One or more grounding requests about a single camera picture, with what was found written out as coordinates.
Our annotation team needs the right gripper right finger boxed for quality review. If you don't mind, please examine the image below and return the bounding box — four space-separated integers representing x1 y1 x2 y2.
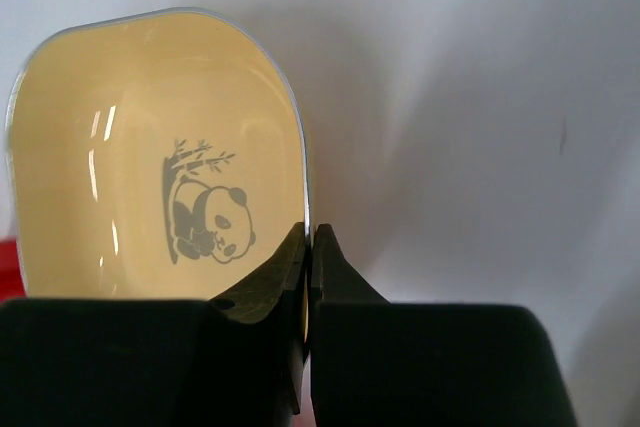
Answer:
310 224 577 426

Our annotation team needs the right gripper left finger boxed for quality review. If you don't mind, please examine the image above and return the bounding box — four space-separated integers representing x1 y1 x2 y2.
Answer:
1 223 306 426

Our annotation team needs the yellow square plate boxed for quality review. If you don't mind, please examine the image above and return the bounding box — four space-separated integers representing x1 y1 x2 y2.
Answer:
6 8 311 325

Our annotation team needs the red plastic bin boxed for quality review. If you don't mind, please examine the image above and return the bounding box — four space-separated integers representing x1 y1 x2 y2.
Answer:
0 238 25 301

